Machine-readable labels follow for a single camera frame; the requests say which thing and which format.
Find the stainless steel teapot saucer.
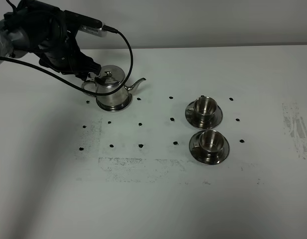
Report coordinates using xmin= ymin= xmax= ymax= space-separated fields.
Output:
xmin=96 ymin=95 xmax=132 ymax=112

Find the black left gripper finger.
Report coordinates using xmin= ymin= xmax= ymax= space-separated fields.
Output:
xmin=38 ymin=53 xmax=96 ymax=81
xmin=69 ymin=48 xmax=102 ymax=76

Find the far stainless steel teacup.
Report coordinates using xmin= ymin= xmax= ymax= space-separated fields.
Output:
xmin=187 ymin=96 xmax=217 ymax=120

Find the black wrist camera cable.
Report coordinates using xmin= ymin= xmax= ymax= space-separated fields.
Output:
xmin=0 ymin=24 xmax=133 ymax=97

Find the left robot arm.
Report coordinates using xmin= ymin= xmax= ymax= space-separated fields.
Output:
xmin=0 ymin=0 xmax=102 ymax=81

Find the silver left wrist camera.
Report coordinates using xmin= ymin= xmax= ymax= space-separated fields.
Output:
xmin=64 ymin=10 xmax=106 ymax=37

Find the near stainless steel saucer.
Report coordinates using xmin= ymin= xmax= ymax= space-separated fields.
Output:
xmin=189 ymin=129 xmax=230 ymax=165

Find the stainless steel teacup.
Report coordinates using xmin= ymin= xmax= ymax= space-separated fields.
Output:
xmin=192 ymin=130 xmax=225 ymax=154
xmin=187 ymin=96 xmax=217 ymax=120

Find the near stainless steel teacup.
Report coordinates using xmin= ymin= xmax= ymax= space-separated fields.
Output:
xmin=192 ymin=130 xmax=225 ymax=154

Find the far stainless steel saucer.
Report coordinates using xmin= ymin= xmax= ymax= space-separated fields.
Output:
xmin=185 ymin=96 xmax=223 ymax=129

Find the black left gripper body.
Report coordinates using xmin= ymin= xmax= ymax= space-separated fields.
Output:
xmin=3 ymin=0 xmax=80 ymax=65

